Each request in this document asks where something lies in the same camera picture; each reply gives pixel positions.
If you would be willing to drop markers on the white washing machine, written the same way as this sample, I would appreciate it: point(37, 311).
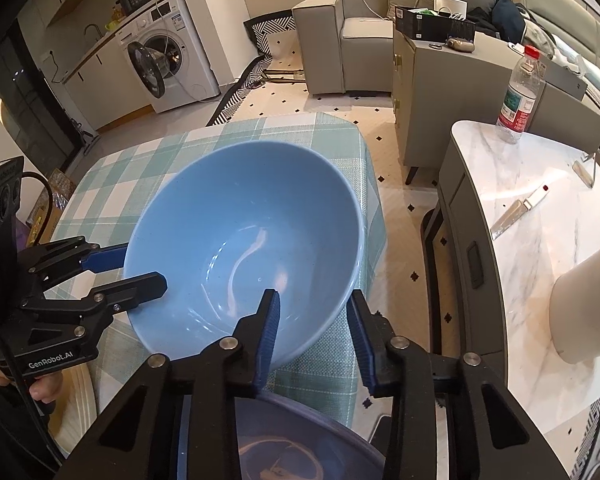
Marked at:
point(190, 70)

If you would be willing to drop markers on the kitchen knife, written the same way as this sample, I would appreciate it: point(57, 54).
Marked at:
point(510, 217)

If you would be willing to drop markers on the floor mop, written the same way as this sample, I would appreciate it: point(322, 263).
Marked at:
point(87, 145)

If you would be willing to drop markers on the dark clothes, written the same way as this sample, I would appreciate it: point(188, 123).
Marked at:
point(505, 15)

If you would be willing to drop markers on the small brown case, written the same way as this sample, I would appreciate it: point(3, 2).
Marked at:
point(460, 44)

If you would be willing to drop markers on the kitchen faucet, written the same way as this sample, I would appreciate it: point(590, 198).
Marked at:
point(94, 30)

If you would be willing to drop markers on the clear water bottle red label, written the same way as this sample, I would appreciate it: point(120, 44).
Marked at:
point(520, 100)

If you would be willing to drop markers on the dark glass door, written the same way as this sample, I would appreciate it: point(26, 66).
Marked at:
point(25, 95)

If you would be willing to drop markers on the cardboard box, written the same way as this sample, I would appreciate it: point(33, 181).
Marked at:
point(55, 200)

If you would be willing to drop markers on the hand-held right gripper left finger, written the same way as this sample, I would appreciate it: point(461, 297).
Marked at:
point(267, 345)

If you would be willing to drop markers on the white electric kettle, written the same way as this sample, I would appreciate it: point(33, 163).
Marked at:
point(590, 305)

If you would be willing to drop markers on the beige side cabinet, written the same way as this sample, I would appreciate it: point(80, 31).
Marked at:
point(445, 100)

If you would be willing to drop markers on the person's left hand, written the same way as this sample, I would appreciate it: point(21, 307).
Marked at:
point(47, 389)

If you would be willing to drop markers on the cream plate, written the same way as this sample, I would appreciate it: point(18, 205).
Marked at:
point(77, 410)

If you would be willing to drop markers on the blue bowl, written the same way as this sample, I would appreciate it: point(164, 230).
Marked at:
point(305, 440)
point(240, 220)

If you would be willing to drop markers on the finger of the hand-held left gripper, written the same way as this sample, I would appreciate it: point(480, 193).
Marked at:
point(140, 285)
point(107, 257)

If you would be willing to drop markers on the clear acrylic stand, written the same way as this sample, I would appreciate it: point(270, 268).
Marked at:
point(585, 172)

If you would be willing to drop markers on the black box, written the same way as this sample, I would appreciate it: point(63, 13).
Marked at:
point(420, 25)

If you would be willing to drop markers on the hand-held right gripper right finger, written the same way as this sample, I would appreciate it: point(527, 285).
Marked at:
point(362, 345)

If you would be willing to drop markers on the marble top sideboard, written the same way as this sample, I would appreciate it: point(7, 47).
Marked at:
point(530, 240)

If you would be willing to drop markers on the grey sofa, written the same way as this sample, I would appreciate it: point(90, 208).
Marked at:
point(325, 45)

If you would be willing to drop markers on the white lower kitchen cabinet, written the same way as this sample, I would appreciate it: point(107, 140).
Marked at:
point(110, 90)

